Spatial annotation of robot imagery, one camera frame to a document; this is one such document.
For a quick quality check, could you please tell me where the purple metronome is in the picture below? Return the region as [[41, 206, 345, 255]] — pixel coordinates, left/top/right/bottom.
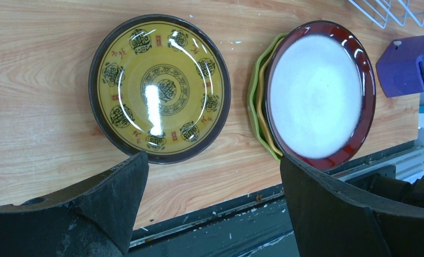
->
[[376, 35, 424, 98]]

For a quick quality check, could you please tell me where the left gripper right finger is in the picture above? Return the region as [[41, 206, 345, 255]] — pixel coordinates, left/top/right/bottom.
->
[[280, 155, 424, 256]]

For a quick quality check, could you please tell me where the green dotted plate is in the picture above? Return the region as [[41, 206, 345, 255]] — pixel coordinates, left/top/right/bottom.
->
[[246, 33, 287, 162]]

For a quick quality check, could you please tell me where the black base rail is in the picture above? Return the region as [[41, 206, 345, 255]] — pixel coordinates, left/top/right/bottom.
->
[[128, 142, 424, 256]]

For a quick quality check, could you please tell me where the yellow patterned black-rimmed plate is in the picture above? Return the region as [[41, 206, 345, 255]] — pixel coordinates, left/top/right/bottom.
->
[[96, 20, 225, 156]]

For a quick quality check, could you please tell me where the white wire dish rack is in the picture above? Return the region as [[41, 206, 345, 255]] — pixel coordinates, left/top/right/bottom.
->
[[347, 0, 424, 29]]

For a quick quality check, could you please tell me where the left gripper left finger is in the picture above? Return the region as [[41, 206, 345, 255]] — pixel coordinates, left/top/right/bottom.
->
[[0, 152, 149, 256]]

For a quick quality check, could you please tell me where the black plate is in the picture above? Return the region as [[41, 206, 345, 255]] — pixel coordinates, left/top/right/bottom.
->
[[88, 13, 232, 165]]

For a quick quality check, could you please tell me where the brown-rimmed white plate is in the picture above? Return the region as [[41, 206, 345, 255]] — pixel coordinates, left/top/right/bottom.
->
[[264, 20, 376, 171]]

